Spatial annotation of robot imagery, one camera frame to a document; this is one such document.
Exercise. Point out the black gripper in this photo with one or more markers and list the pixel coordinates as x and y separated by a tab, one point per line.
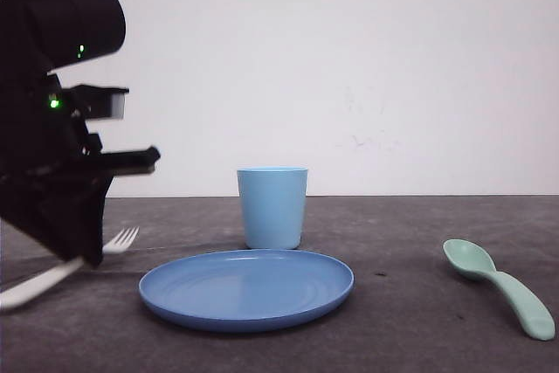
46	191

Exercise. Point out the white plastic fork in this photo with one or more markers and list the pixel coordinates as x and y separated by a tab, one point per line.
30	289

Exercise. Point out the light blue plastic cup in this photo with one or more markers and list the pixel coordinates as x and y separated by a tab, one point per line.
273	203

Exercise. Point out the mint green plastic spoon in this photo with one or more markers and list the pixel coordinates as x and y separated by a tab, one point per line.
475	263

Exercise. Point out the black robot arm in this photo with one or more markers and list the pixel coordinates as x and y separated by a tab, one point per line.
41	36

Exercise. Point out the blue plastic plate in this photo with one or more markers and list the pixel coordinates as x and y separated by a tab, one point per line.
247	291

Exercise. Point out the black gripper-mounted camera box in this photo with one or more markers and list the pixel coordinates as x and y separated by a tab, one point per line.
97	102

